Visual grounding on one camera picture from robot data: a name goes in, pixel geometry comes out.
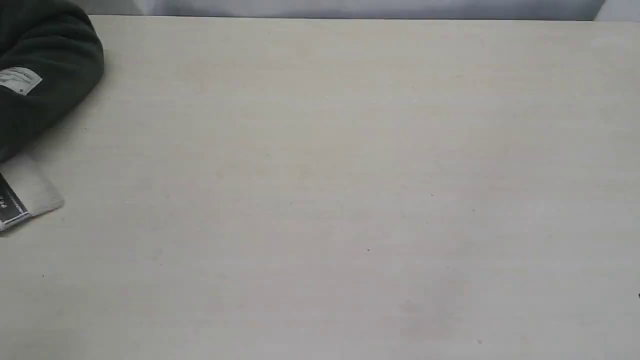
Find dark green sleeved forearm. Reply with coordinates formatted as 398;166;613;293
0;0;105;162

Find wide paint brush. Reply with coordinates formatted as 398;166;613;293
0;153;65;232

